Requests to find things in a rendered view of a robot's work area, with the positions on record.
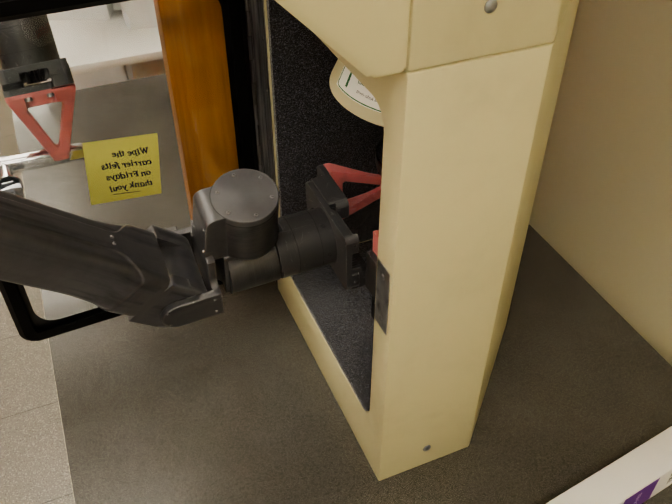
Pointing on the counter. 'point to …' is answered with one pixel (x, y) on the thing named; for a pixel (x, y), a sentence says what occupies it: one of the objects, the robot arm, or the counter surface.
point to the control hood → (359, 30)
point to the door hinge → (255, 18)
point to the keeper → (382, 296)
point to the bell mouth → (354, 95)
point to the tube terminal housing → (448, 216)
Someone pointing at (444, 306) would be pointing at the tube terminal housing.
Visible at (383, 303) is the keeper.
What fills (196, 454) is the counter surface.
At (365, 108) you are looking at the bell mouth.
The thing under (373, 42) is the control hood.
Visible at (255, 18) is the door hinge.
